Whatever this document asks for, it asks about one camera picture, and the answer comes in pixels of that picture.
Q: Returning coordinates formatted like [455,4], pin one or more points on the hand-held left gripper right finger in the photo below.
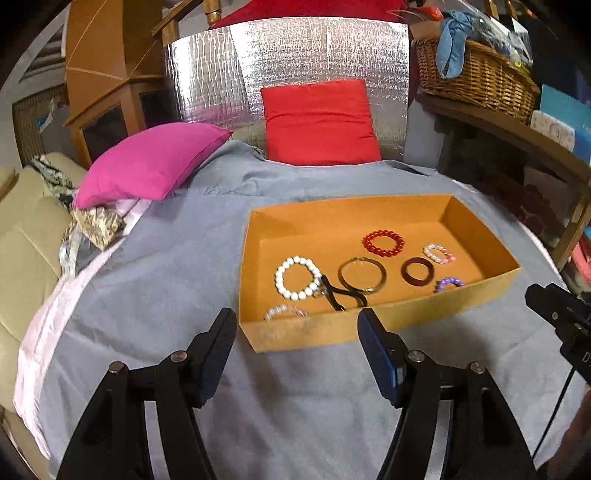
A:
[376,350]

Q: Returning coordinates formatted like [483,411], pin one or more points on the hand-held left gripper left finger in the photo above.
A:
[212,364]

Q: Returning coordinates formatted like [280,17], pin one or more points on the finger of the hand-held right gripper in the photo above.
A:
[563,314]

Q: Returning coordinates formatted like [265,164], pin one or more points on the gold metal bangle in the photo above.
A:
[381,277]

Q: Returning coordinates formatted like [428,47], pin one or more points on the dark red bangle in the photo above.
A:
[406,276]

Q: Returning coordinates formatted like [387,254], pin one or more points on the orange cardboard box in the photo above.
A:
[295,240]

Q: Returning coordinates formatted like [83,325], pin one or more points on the grey blanket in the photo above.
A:
[161,277]

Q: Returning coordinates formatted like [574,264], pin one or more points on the pale pink sheet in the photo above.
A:
[41,332]

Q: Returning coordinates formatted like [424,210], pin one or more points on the wooden shelf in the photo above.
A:
[531,138]

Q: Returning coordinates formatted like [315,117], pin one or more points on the gold patterned cloth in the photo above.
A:
[99,226]

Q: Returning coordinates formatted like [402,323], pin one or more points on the blue box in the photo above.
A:
[568,106]

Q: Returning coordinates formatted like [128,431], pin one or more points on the pink pillow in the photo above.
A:
[147,161]

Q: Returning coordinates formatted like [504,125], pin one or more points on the beige sofa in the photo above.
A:
[23,258]

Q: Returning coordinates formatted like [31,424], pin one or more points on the red pillow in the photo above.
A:
[318,124]

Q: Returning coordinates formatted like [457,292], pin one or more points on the wicker basket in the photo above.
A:
[485,83]

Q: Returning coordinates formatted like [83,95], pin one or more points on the black and white patterned cloth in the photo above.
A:
[53,177]

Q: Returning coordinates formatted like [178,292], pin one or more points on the silver foil mat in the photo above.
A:
[207,78]

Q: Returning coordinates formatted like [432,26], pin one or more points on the blue cloth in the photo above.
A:
[455,41]

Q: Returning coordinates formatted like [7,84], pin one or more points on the wooden cabinet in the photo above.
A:
[106,60]

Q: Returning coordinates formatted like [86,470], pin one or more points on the wooden chair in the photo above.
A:
[214,14]

